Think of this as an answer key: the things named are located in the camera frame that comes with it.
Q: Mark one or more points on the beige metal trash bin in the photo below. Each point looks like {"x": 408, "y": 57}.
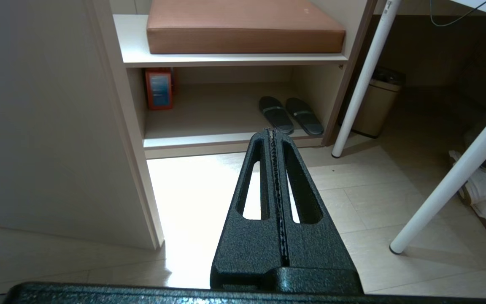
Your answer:
{"x": 373, "y": 105}

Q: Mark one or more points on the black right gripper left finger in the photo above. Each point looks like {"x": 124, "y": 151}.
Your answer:
{"x": 243, "y": 253}

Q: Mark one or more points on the black slipper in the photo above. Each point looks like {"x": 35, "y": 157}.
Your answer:
{"x": 274, "y": 112}
{"x": 304, "y": 115}

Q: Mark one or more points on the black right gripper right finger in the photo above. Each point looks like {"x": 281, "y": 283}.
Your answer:
{"x": 323, "y": 249}

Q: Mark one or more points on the white table with round legs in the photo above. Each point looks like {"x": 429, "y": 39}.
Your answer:
{"x": 367, "y": 71}

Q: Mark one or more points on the white bench shelf cabinet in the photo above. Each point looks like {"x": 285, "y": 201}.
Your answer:
{"x": 226, "y": 61}

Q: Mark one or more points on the orange box with blue label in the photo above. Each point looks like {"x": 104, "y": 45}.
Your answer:
{"x": 159, "y": 90}

